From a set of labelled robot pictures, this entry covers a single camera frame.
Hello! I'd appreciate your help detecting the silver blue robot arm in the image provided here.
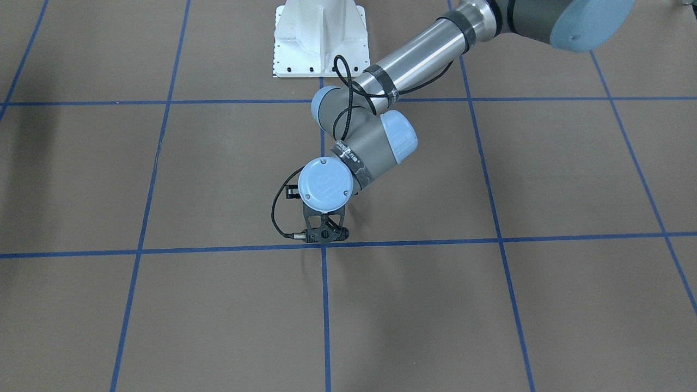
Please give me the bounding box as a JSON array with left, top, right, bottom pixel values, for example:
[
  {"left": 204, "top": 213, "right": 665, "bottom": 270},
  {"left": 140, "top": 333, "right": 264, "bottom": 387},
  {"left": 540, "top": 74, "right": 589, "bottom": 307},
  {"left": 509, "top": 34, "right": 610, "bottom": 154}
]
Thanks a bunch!
[{"left": 297, "top": 1, "right": 634, "bottom": 213}]

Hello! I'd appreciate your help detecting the brown paper table cover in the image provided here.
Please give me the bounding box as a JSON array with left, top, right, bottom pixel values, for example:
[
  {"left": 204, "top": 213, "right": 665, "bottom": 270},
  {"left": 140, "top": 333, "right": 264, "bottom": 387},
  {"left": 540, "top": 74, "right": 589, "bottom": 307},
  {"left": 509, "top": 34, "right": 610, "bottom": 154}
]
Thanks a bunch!
[{"left": 1, "top": 1, "right": 695, "bottom": 391}]

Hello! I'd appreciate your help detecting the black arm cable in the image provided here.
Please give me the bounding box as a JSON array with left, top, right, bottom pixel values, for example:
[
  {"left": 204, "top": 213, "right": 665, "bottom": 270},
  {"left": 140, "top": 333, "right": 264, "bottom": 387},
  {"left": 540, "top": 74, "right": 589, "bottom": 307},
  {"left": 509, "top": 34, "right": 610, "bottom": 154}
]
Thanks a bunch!
[{"left": 271, "top": 54, "right": 454, "bottom": 240}]

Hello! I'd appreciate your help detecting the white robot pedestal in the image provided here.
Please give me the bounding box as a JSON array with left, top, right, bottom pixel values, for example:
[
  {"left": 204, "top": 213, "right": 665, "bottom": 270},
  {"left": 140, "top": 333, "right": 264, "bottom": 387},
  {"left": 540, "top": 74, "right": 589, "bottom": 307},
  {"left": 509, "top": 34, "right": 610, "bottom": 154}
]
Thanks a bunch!
[{"left": 272, "top": 1, "right": 371, "bottom": 78}]

